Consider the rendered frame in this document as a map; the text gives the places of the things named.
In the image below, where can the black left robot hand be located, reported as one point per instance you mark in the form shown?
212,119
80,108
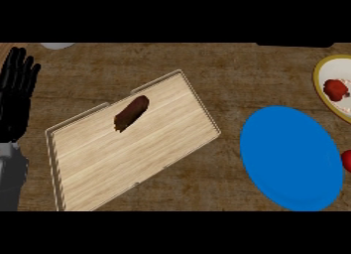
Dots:
11,96

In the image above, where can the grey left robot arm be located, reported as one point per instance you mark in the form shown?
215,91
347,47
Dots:
3,178

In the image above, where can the blue plate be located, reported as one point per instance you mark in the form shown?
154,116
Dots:
291,158

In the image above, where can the white bowl with yellow rim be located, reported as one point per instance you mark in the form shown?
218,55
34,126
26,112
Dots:
344,86

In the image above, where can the pale grey round object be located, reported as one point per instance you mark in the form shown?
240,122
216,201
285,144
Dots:
57,45

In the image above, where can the dark brown sausage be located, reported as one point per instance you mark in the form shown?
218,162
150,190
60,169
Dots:
132,113

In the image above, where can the pale wooden cutting board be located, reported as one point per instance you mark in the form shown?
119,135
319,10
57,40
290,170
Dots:
130,145

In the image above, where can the dark red food lump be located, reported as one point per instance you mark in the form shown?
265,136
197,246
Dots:
336,89

